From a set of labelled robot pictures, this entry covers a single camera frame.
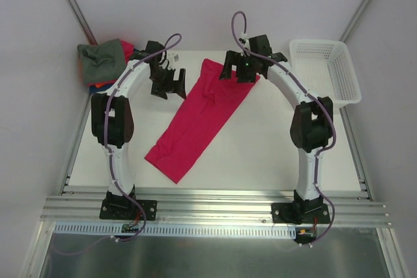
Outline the crimson pink t shirt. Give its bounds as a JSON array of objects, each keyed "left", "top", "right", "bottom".
[{"left": 145, "top": 59, "right": 255, "bottom": 184}]

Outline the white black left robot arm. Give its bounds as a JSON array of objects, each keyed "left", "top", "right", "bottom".
[{"left": 91, "top": 33, "right": 186, "bottom": 218}]

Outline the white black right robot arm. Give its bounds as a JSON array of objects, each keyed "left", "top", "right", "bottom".
[{"left": 220, "top": 33, "right": 336, "bottom": 225}]

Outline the folded red t shirt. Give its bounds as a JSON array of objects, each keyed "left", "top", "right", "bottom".
[{"left": 121, "top": 40, "right": 135, "bottom": 63}]

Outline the folded navy blue t shirt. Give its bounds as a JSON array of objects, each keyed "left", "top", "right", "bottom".
[{"left": 89, "top": 83, "right": 112, "bottom": 94}]

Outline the white plastic mesh basket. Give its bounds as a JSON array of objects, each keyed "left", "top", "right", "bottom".
[{"left": 289, "top": 39, "right": 362, "bottom": 109}]

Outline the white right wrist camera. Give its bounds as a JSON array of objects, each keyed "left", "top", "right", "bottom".
[{"left": 239, "top": 32, "right": 250, "bottom": 50}]

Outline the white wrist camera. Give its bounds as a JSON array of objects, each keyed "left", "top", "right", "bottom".
[
  {"left": 239, "top": 32, "right": 250, "bottom": 50},
  {"left": 167, "top": 53, "right": 180, "bottom": 64}
]

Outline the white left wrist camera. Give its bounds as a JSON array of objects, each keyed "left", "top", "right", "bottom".
[{"left": 167, "top": 53, "right": 180, "bottom": 64}]

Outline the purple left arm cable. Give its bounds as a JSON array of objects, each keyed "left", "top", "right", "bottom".
[{"left": 104, "top": 33, "right": 182, "bottom": 243}]

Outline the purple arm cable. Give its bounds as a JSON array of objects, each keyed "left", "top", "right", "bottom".
[
  {"left": 104, "top": 33, "right": 182, "bottom": 243},
  {"left": 231, "top": 11, "right": 337, "bottom": 249}
]

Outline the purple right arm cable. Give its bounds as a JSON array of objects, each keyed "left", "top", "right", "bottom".
[{"left": 231, "top": 11, "right": 337, "bottom": 249}]

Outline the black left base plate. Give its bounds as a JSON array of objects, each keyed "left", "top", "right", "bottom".
[{"left": 99, "top": 199, "right": 158, "bottom": 221}]

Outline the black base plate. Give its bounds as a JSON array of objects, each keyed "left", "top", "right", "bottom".
[
  {"left": 270, "top": 202, "right": 330, "bottom": 225},
  {"left": 99, "top": 199, "right": 158, "bottom": 221}
]

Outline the aluminium frame rail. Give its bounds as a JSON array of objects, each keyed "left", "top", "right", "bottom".
[{"left": 40, "top": 186, "right": 394, "bottom": 228}]

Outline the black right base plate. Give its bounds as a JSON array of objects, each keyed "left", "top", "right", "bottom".
[{"left": 270, "top": 202, "right": 330, "bottom": 225}]

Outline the white slotted cable duct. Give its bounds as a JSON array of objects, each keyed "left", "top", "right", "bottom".
[{"left": 54, "top": 222, "right": 296, "bottom": 240}]

